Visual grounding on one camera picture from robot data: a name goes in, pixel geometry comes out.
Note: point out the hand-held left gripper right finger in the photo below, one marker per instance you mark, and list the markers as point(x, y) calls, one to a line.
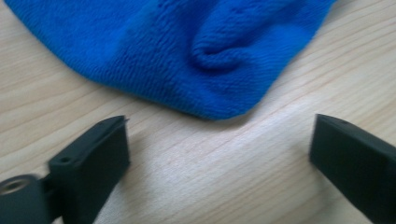
point(358, 161)

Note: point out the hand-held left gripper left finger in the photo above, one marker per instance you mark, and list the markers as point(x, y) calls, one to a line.
point(90, 168)

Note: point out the blue towel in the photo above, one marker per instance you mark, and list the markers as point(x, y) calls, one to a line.
point(162, 53)

